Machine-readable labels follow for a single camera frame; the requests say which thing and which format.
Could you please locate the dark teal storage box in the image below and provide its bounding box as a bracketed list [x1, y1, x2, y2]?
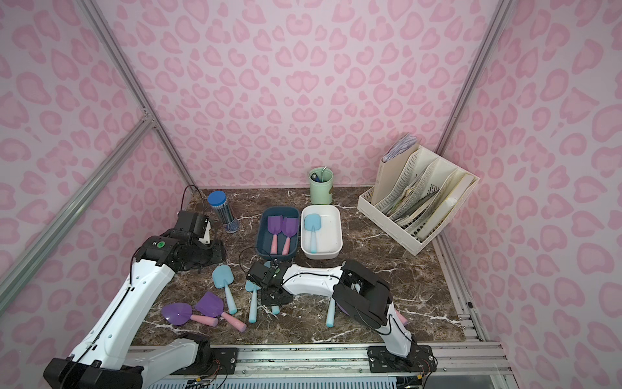
[255, 207, 301, 262]

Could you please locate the white storage box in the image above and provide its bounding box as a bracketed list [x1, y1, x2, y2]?
[301, 205, 343, 260]

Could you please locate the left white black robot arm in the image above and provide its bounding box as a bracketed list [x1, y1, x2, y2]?
[43, 211, 226, 388]

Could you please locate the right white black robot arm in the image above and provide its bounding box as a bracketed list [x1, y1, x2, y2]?
[246, 260, 414, 358]

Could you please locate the square purple shovel far left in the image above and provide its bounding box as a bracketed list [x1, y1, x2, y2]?
[194, 292, 247, 332]

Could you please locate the blue lid pen tube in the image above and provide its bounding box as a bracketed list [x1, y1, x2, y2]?
[207, 191, 240, 233]

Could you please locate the blue shovel right vertical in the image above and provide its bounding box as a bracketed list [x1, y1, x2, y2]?
[326, 298, 336, 328]

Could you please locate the green pen cup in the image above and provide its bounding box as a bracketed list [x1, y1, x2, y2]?
[308, 166, 334, 205]

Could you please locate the white file organizer rack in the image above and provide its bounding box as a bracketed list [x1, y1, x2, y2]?
[358, 139, 479, 254]

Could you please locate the round purple shovel pink handle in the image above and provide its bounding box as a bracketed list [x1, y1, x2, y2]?
[160, 302, 219, 327]

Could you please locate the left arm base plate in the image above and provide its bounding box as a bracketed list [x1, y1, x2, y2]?
[172, 348, 239, 376]

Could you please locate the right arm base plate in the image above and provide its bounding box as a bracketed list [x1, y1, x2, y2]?
[367, 344, 437, 374]

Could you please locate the aluminium frame rail front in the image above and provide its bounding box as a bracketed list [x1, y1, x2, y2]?
[91, 342, 516, 389]

